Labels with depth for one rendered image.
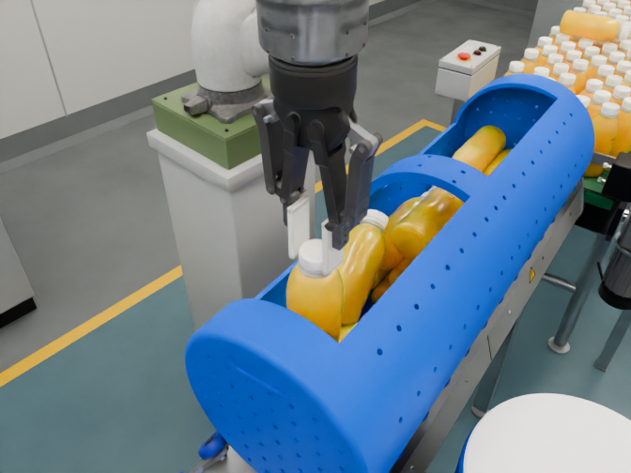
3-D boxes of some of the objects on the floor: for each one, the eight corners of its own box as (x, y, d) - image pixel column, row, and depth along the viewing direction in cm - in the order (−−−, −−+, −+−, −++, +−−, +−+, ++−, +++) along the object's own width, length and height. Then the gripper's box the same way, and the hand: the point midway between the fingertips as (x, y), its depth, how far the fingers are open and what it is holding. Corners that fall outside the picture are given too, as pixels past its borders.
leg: (468, 412, 192) (508, 281, 153) (475, 401, 196) (515, 269, 156) (484, 421, 190) (529, 290, 150) (490, 409, 193) (536, 278, 154)
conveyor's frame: (415, 349, 214) (451, 144, 157) (552, 166, 317) (604, 2, 260) (539, 414, 192) (632, 202, 135) (642, 194, 295) (720, 22, 238)
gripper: (208, 40, 48) (237, 249, 63) (375, 89, 40) (361, 313, 55) (265, 16, 52) (278, 216, 67) (423, 56, 45) (398, 271, 60)
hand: (315, 236), depth 59 cm, fingers closed on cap, 4 cm apart
